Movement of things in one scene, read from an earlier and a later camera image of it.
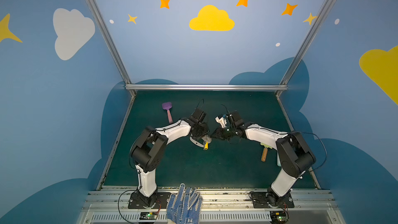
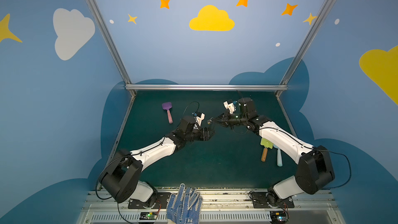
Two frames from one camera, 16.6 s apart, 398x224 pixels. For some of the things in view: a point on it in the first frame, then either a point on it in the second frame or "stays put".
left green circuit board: [148, 215] stays put
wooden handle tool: [264, 153] stays put
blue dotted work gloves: [185, 207] stays put
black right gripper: [224, 131] to [225, 120]
